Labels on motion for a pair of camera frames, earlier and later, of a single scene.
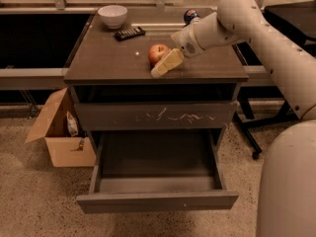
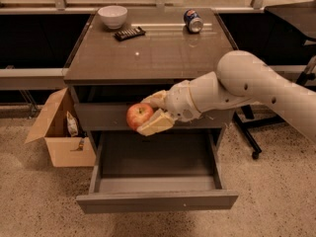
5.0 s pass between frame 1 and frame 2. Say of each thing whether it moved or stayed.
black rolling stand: stayed
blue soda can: stayed
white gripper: moved
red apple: moved
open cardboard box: stayed
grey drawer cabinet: stayed
